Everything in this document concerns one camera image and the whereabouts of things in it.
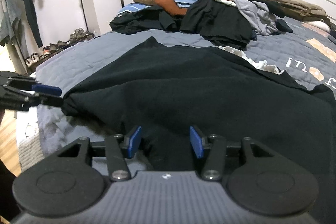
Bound rust orange garment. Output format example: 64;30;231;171
155;0;187;16

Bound grey sweatshirt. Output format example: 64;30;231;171
207;0;280;37

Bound black garment in pile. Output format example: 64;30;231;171
180;0;252;50

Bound black printed t-shirt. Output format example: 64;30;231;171
62;38;335;175

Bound shoes on floor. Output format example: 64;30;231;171
25;28;95;67

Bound grey quilted bedspread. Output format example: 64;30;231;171
17;19;335;169

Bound blue striped dark garment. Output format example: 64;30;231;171
109;5;184;35

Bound folded beige blanket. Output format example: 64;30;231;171
267;0;330;24

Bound white pillow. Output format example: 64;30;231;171
308;21;331;34

